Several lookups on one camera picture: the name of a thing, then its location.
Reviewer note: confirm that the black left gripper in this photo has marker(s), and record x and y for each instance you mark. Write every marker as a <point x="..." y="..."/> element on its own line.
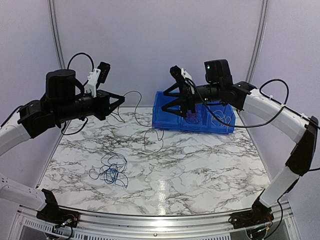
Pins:
<point x="104" y="107"/>

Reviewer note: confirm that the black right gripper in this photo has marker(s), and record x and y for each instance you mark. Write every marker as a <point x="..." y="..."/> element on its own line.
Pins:
<point x="186" y="98"/>

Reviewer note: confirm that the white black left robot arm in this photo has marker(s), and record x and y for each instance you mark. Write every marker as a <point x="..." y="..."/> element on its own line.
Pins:
<point x="65" y="99"/>

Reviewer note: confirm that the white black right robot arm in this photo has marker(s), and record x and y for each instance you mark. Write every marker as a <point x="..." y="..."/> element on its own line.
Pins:
<point x="243" y="96"/>

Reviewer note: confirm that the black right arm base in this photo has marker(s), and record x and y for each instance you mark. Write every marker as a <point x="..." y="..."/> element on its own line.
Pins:
<point x="258" y="214"/>

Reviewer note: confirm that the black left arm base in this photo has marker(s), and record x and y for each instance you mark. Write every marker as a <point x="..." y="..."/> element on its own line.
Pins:
<point x="53" y="213"/>

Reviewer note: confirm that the blue plastic bin left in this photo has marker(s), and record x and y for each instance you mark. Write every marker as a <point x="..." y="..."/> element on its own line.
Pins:
<point x="162" y="119"/>

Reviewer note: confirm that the blue plastic bin right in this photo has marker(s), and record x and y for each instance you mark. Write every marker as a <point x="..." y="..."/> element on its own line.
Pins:
<point x="226" y="118"/>

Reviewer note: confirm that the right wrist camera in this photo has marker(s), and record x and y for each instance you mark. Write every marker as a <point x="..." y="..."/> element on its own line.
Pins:
<point x="179" y="74"/>

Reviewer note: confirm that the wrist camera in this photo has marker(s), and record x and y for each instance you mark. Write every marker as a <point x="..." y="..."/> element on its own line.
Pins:
<point x="96" y="77"/>
<point x="179" y="74"/>

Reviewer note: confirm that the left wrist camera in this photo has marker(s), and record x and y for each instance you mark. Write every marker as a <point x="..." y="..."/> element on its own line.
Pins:
<point x="96" y="77"/>

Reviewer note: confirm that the aluminium frame post left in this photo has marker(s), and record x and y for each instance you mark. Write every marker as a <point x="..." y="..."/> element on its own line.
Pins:
<point x="61" y="43"/>

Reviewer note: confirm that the aluminium front rail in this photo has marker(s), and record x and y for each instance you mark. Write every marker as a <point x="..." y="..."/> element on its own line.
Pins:
<point x="108" y="226"/>

